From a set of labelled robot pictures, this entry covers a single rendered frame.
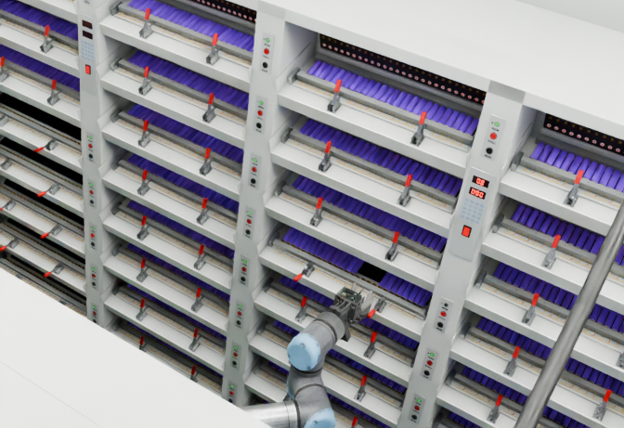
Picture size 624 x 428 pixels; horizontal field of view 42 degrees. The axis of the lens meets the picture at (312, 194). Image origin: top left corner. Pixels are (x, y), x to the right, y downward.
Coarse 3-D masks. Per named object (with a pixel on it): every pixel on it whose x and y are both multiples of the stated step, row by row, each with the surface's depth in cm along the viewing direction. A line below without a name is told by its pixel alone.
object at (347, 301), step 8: (344, 288) 237; (336, 296) 234; (344, 296) 234; (352, 296) 234; (360, 296) 235; (336, 304) 232; (344, 304) 233; (352, 304) 232; (360, 304) 235; (336, 312) 231; (344, 312) 230; (352, 312) 233; (352, 320) 234
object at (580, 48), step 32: (352, 0) 237; (384, 0) 240; (416, 0) 244; (448, 0) 248; (480, 0) 251; (512, 0) 255; (448, 32) 224; (480, 32) 227; (512, 32) 230; (544, 32) 234; (576, 32) 237; (608, 32) 241; (352, 64) 244; (544, 64) 213; (576, 64) 216; (608, 64) 219
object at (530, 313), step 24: (504, 264) 237; (480, 288) 234; (504, 288) 232; (528, 288) 231; (552, 288) 231; (480, 312) 233; (504, 312) 229; (528, 312) 225; (552, 312) 227; (600, 312) 227; (528, 336) 228; (552, 336) 223; (600, 336) 222; (600, 360) 218
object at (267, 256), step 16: (272, 240) 270; (272, 256) 269; (288, 256) 269; (288, 272) 267; (320, 272) 264; (320, 288) 262; (336, 288) 260; (384, 320) 253; (400, 320) 251; (416, 320) 250; (416, 336) 249
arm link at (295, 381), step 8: (320, 368) 223; (288, 376) 230; (296, 376) 223; (304, 376) 222; (312, 376) 222; (320, 376) 225; (288, 384) 228; (296, 384) 222; (304, 384) 220; (320, 384) 222; (288, 392) 229
